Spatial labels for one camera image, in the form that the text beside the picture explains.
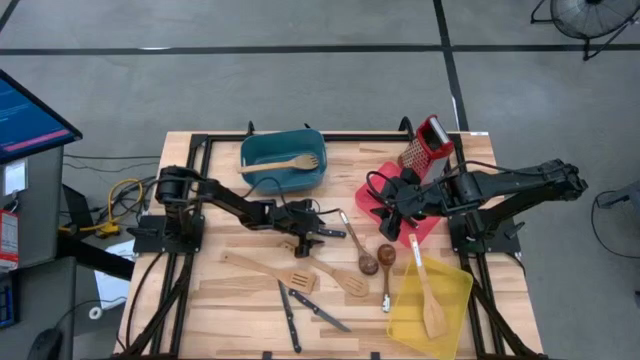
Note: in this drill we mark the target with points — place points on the black keyboard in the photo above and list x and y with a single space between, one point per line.
6 305

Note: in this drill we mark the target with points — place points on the slotted wooden spoon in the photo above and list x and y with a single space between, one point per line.
352 284

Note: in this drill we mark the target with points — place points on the slotted wooden spatula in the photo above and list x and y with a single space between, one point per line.
300 280

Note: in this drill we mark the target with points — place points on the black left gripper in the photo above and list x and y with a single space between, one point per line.
295 217

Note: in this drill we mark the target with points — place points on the black computer mouse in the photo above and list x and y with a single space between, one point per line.
47 345

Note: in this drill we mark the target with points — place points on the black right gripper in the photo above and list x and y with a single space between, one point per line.
415 200

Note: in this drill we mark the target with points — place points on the grey cabinet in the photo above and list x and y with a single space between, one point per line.
40 210

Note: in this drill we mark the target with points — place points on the black aluminium table frame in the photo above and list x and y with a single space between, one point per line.
370 136

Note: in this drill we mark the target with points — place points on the red-topped metal box grater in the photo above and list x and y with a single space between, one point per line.
430 145

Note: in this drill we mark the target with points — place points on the white tape roll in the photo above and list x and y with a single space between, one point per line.
95 308

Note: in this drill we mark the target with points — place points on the teal plastic bin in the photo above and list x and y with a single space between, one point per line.
285 145

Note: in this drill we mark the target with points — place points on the yellow plastic tray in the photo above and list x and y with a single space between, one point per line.
455 300

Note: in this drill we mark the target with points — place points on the red plastic tray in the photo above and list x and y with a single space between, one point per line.
425 229

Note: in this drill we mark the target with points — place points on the blue-screen computer monitor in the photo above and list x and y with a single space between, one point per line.
25 120

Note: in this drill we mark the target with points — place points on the white paper sheet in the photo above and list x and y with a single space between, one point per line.
112 290

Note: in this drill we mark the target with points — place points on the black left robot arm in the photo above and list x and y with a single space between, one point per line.
230 200

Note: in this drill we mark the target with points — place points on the black floor fan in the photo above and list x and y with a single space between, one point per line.
590 15

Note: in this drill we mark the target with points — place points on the light wooden spork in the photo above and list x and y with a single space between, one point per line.
302 162

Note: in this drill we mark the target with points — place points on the dark grey desk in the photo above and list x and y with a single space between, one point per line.
45 295

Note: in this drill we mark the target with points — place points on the dark wooden spoon white label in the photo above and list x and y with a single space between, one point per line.
386 254

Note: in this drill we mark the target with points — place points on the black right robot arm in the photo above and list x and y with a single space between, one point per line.
520 182

